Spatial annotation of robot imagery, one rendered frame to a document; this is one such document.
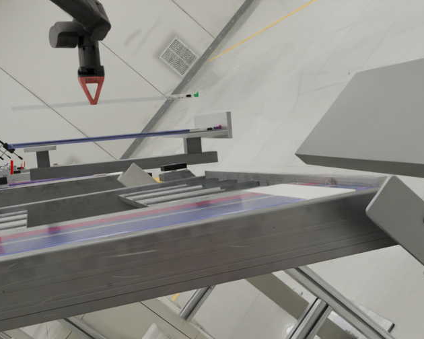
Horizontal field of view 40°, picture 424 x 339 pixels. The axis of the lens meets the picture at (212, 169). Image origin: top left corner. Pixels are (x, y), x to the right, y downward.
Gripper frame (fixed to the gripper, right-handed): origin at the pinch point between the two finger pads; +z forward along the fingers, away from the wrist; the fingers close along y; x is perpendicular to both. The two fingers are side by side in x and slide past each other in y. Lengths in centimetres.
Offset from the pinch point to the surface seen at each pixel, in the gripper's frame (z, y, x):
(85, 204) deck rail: 22.5, 42.7, -6.5
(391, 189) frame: 15, 114, 19
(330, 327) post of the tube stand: 69, 14, 59
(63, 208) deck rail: 22.8, 42.9, -10.9
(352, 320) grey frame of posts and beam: 57, 40, 53
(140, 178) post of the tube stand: 20.9, 13.9, 9.2
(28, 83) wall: -63, -703, -37
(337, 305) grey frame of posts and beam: 53, 40, 49
